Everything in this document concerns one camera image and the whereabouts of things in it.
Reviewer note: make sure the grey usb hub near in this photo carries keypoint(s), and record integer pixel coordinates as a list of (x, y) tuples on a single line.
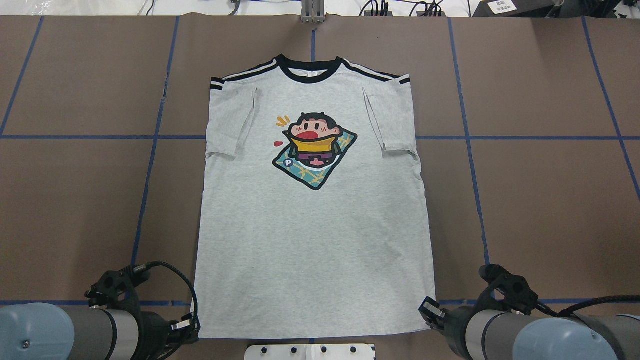
[(427, 9)]

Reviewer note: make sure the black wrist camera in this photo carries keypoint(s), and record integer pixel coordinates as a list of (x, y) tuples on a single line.
[(117, 289), (505, 291)]

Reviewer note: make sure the aluminium frame post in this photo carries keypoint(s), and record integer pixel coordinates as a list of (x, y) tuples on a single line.
[(313, 11)]

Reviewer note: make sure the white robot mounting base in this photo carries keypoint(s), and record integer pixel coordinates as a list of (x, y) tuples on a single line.
[(331, 351)]

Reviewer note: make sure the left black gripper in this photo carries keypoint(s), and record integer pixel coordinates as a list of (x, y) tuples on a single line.
[(151, 330)]

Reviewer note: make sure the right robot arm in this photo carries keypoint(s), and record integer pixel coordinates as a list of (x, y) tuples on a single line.
[(494, 330)]

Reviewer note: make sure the grey cartoon print t-shirt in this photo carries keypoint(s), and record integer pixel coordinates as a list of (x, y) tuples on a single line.
[(313, 221)]

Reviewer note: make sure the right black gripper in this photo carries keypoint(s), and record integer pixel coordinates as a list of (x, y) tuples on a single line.
[(456, 327)]

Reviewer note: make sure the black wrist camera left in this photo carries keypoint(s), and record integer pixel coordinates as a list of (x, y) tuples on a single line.
[(117, 289)]

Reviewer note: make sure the grey usb hub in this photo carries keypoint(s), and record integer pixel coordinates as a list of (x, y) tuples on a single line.
[(375, 9), (427, 9)]

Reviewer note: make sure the grey usb hub far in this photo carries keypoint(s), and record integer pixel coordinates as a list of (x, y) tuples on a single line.
[(375, 9)]

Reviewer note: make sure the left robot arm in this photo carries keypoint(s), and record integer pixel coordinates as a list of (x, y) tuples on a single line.
[(43, 331)]

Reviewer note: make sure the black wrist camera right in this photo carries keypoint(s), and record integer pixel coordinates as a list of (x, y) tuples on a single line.
[(505, 291)]

